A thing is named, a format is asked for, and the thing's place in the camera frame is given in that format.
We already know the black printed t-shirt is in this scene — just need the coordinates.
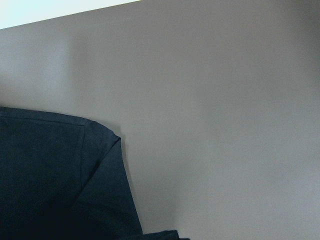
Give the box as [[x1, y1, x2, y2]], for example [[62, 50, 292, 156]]
[[0, 107, 179, 240]]

